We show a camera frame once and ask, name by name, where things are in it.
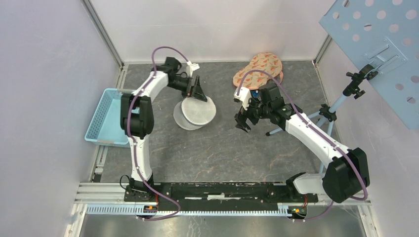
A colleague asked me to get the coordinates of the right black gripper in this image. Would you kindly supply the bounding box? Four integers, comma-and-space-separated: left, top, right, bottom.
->
234, 94, 271, 133

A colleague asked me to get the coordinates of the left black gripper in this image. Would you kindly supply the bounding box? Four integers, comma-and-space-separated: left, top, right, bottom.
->
168, 75, 208, 103

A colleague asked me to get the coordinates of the white mesh laundry bag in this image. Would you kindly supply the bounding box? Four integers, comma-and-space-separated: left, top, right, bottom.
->
173, 96, 216, 131

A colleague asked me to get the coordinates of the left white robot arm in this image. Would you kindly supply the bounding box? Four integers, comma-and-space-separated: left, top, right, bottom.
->
120, 57, 216, 201

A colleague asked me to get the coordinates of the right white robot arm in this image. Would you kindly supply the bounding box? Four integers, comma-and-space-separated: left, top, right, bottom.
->
233, 84, 370, 203

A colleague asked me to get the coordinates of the floral peach laundry bag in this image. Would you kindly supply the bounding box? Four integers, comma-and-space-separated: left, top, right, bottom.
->
232, 52, 284, 90

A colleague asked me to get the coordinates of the blue toy car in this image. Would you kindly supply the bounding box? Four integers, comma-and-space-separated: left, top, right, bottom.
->
251, 90, 259, 99

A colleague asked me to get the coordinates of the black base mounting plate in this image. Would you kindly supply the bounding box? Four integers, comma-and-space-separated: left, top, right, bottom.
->
124, 182, 319, 205

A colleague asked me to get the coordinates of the light blue tripod stand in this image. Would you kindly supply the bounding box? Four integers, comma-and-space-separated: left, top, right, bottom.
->
266, 64, 378, 168

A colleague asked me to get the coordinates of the light blue plastic basket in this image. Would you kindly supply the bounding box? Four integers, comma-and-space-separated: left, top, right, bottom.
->
84, 88, 133, 148

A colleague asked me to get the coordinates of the blue perforated panel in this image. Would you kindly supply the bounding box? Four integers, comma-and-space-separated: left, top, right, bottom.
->
319, 0, 419, 130

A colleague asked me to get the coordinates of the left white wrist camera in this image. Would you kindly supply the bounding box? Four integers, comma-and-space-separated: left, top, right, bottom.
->
187, 61, 200, 72

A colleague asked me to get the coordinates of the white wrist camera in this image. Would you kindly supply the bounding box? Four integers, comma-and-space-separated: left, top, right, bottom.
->
233, 87, 251, 110
187, 61, 200, 72

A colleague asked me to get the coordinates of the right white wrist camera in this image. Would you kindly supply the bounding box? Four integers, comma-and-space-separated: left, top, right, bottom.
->
233, 87, 251, 110

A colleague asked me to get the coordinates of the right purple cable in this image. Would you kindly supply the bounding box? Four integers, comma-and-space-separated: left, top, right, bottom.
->
236, 69, 369, 222

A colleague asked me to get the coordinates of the purple cable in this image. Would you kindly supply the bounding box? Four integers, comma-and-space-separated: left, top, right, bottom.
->
236, 69, 369, 222
126, 46, 191, 222

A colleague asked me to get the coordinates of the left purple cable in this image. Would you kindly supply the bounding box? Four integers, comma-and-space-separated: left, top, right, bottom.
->
126, 46, 191, 222

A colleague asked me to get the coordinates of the light blue slotted cable duct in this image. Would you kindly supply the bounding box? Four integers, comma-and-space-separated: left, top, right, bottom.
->
86, 204, 292, 217

